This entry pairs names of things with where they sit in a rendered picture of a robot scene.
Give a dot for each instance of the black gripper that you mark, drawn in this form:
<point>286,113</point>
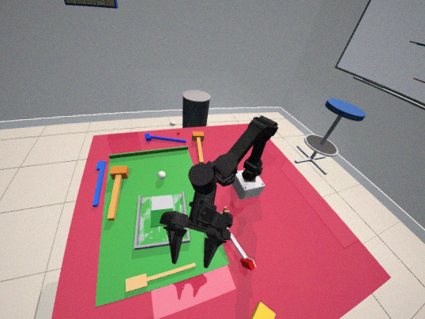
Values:
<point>176,221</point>

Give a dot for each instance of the green flat mat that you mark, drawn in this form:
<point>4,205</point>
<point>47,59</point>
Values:
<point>118,260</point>

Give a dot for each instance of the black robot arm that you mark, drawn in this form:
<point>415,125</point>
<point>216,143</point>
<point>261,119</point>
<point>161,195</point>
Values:
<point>204,176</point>

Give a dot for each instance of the yellow block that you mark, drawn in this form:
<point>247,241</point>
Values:
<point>262,312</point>

